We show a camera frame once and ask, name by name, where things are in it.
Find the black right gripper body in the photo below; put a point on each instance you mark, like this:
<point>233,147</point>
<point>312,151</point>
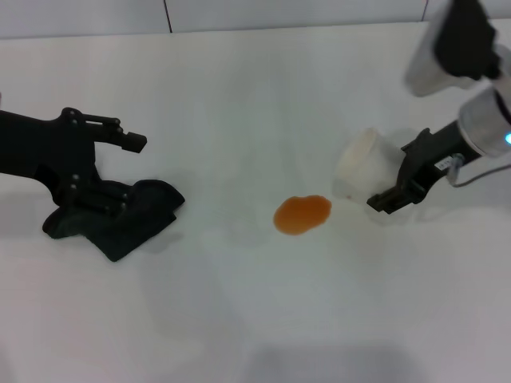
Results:
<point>431,155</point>

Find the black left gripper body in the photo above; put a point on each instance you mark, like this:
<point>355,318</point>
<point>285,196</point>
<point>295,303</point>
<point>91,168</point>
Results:
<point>48,151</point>

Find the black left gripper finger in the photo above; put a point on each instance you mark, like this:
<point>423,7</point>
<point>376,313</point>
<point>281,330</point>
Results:
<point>133,143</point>
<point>101,197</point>

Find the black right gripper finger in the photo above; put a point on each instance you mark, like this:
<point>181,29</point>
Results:
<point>393,199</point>

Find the white plastic cup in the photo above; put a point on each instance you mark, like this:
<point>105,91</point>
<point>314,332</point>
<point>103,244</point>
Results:
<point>367,167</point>

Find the dark blue rag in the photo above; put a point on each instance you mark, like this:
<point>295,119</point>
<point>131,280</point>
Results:
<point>135,223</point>

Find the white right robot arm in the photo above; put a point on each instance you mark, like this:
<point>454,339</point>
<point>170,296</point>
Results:
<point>487,123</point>

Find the orange liquid stain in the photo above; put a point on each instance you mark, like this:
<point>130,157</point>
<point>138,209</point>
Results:
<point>301,213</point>

